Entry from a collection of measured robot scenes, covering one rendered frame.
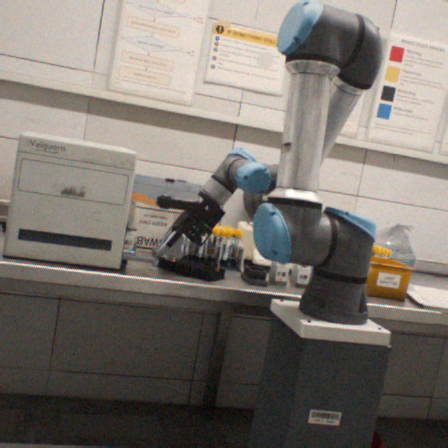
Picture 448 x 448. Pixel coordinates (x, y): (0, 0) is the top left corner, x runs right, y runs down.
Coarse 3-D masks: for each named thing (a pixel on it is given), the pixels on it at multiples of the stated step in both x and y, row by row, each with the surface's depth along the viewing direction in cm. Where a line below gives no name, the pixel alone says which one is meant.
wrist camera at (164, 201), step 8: (160, 200) 157; (168, 200) 157; (176, 200) 158; (184, 200) 160; (192, 200) 162; (168, 208) 158; (176, 208) 158; (184, 208) 159; (192, 208) 159; (200, 208) 160
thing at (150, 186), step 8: (136, 176) 215; (144, 176) 215; (136, 184) 215; (144, 184) 215; (152, 184) 216; (160, 184) 216; (168, 184) 217; (176, 184) 217; (184, 184) 218; (192, 184) 218; (144, 192) 215; (152, 192) 216; (160, 192) 216; (168, 192) 217; (176, 192) 218; (184, 192) 218; (192, 192) 219
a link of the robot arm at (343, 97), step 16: (368, 32) 127; (368, 48) 128; (352, 64) 130; (368, 64) 131; (336, 80) 137; (352, 80) 134; (368, 80) 135; (336, 96) 139; (352, 96) 138; (336, 112) 140; (336, 128) 143
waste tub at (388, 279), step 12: (372, 264) 178; (384, 264) 178; (396, 264) 189; (372, 276) 178; (384, 276) 179; (396, 276) 180; (408, 276) 180; (372, 288) 179; (384, 288) 180; (396, 288) 180
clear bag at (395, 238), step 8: (400, 224) 235; (376, 232) 234; (384, 232) 231; (392, 232) 228; (400, 232) 229; (376, 240) 229; (384, 240) 228; (392, 240) 226; (400, 240) 228; (408, 240) 233; (392, 248) 225; (400, 248) 228; (408, 248) 231; (392, 256) 225; (400, 256) 228; (408, 256) 231; (408, 264) 230
